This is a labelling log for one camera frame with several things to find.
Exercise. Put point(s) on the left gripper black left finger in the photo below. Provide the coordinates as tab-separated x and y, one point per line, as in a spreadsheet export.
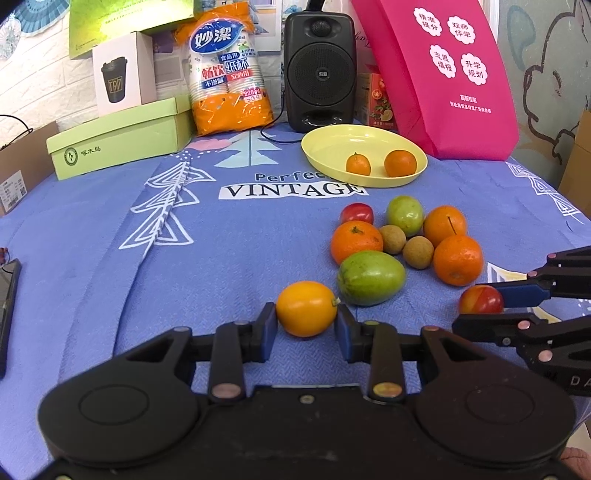
162	368

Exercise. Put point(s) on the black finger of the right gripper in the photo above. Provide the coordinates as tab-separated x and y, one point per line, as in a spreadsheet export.
521	292
496	329

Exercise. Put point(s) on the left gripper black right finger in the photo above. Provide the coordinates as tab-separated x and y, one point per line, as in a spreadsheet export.
433	365

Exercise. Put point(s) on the red-yellow cherry tomato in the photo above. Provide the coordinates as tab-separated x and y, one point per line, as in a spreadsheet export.
481	299

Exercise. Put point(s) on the yellow-orange round fruit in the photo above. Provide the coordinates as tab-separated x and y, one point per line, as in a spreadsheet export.
306	309

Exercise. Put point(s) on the large orange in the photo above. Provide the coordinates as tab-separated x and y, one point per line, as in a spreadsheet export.
458	260

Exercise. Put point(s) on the orange with green stem spot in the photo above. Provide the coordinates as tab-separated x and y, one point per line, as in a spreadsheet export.
355	236

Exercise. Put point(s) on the orange with long stem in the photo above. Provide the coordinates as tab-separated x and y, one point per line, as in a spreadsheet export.
443	222

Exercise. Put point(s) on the small red tomato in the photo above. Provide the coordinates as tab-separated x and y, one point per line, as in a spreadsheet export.
357	212

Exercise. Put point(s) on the small green mango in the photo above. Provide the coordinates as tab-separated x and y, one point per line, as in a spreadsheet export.
407	213

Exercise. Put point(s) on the person's right hand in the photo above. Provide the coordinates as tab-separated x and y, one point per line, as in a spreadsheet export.
578	460

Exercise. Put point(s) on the large green mango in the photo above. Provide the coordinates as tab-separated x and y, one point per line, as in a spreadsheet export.
369	278

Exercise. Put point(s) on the brown longan fruit right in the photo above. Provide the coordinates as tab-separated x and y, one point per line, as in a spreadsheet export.
418	252

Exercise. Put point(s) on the brown longan fruit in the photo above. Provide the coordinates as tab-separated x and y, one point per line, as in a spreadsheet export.
394	239
418	252

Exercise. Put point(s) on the brown longan fruit left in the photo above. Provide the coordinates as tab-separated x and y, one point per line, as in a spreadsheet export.
394	239

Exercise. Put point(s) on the cardboard box at right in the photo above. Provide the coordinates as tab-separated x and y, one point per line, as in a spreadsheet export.
576	181

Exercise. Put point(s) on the blue printed tablecloth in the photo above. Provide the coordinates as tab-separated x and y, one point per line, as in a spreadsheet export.
208	235

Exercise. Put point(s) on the small orange kumquat in plate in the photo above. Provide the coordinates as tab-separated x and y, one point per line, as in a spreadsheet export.
358	164

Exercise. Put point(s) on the mandarin orange in plate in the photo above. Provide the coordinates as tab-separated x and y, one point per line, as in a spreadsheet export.
399	163

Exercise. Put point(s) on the yellow plastic plate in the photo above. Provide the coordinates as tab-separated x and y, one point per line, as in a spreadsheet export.
328	148

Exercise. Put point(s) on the light green shoe box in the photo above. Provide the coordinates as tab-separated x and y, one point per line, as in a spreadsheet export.
146	131

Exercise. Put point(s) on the black phone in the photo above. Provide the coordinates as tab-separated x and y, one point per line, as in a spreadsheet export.
10	273

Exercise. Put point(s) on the red fruit carton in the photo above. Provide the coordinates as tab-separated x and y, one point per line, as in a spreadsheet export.
372	103

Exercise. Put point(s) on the pink tote bag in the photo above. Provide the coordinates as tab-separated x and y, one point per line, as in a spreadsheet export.
444	75

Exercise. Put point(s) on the orange paper cup pack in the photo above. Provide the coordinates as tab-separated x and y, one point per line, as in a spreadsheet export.
225	84

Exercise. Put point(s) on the brown cardboard box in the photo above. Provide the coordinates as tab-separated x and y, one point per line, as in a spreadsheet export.
24	165

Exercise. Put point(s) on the black speaker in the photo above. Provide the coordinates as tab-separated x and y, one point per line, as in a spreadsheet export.
319	60

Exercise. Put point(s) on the white cup box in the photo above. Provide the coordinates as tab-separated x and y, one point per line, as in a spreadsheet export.
123	69

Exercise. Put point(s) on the bright green gift box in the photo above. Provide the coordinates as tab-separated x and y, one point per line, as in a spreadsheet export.
91	22

